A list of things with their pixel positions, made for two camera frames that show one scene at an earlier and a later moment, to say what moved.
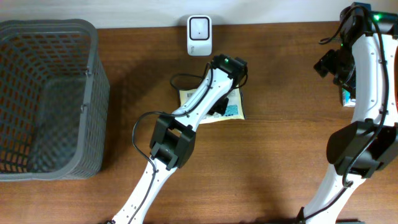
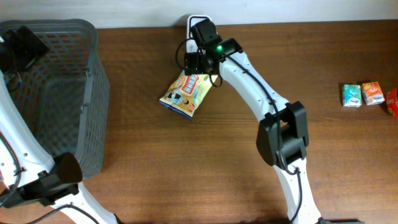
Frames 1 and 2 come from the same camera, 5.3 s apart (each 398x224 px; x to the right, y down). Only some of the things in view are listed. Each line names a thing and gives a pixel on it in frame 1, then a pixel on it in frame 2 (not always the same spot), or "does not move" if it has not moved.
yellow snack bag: (234, 109) -> (185, 92)
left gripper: (219, 106) -> (18, 46)
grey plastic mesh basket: (55, 100) does not move
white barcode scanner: (199, 37) does not move
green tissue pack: (346, 99) does not move
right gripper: (325, 64) -> (191, 64)
